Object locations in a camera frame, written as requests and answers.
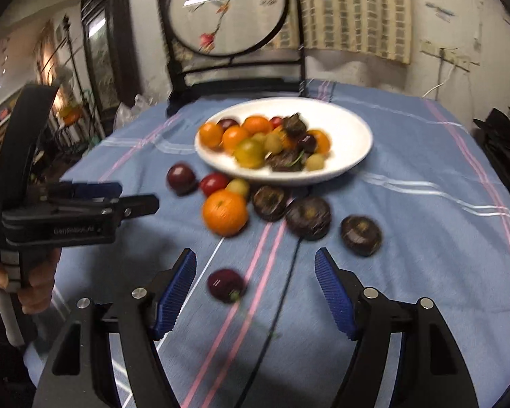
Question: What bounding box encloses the red cherry tomato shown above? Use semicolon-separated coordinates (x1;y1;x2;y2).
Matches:
270;116;283;129

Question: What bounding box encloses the pale longan in plate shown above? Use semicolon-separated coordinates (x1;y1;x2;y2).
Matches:
305;154;325;171

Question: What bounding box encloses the big orange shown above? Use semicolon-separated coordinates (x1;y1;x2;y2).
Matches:
202;189;249;238

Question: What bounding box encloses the dark red cherry with stem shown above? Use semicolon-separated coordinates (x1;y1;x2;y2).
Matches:
207;268;247;304

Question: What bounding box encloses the small yellow-orange tomato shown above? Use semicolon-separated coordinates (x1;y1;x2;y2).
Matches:
308;129;332;156

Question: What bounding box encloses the woven bamboo wall curtain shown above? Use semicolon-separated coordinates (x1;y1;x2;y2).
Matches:
271;0;413;65

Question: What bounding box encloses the clear plastic bag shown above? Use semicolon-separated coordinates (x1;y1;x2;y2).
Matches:
113;94;157;131

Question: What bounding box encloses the dark wooden cabinet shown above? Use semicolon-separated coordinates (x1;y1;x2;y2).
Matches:
81;0;141;135

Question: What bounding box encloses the white oval plate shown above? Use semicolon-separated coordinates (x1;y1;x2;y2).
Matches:
195;98;373;186

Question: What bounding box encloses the purple plum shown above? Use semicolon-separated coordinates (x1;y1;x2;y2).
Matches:
167;162;198;196

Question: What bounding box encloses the dark water chestnut piece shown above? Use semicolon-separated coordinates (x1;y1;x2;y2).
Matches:
251;185;289;222

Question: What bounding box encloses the green-yellow tomato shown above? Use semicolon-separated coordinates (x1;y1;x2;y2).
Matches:
233;138;266;170

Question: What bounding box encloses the orange with green stem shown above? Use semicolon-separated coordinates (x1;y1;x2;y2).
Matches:
222;125;251;155

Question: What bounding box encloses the black embroidered round screen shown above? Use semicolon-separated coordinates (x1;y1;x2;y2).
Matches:
157;0;308;116

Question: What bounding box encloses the small yellowish longan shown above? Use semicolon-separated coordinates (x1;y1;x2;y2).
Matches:
263;133;284;155

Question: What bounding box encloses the wall power strip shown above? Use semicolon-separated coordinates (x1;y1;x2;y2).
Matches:
420;40;472;72

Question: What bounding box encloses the blue striped tablecloth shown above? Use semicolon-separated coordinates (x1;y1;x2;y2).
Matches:
24;82;510;407

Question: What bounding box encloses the large orange mandarin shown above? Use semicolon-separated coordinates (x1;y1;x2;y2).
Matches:
242;115;273;135

